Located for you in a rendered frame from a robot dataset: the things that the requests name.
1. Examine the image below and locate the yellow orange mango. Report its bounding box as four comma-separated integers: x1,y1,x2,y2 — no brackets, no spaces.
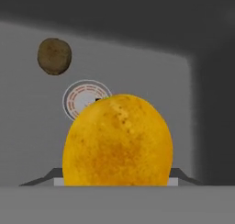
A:
62,94,174,187

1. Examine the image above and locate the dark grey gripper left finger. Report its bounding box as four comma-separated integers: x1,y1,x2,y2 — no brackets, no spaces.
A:
18,167,66,187

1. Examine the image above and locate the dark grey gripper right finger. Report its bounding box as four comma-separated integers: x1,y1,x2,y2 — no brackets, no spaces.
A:
166,167,204,186

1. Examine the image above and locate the grey sink basin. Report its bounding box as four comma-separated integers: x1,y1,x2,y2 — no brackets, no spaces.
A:
0,17,235,187

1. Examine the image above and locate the brown kiwi fruit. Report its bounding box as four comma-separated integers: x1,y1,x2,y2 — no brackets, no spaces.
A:
37,37,73,76

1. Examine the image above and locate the round sink drain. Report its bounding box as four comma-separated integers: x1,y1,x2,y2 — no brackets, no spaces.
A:
62,79,113,122

